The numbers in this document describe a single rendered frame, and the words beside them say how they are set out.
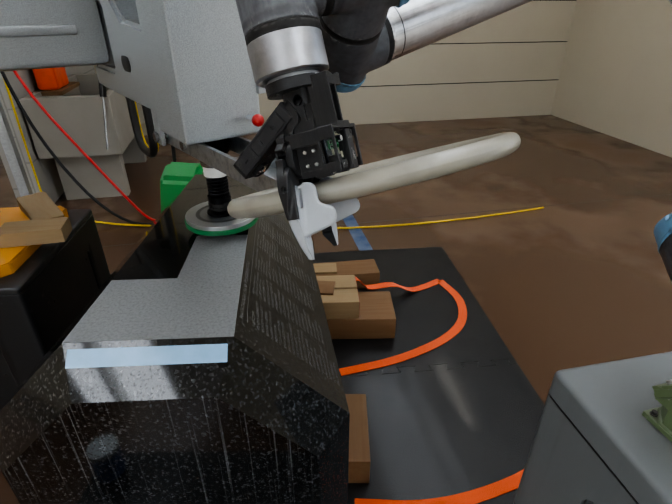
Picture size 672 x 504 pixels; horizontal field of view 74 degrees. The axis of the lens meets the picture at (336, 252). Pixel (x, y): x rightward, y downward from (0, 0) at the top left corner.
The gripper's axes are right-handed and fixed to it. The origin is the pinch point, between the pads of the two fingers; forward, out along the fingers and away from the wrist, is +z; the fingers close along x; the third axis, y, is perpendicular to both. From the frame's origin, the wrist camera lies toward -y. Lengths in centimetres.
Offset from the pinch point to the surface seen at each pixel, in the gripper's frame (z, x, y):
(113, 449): 39, 4, -64
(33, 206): -19, 57, -147
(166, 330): 17, 15, -50
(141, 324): 15, 14, -56
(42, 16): -72, 53, -105
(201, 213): -4, 56, -67
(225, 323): 18.8, 22.1, -39.5
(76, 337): 13, 6, -65
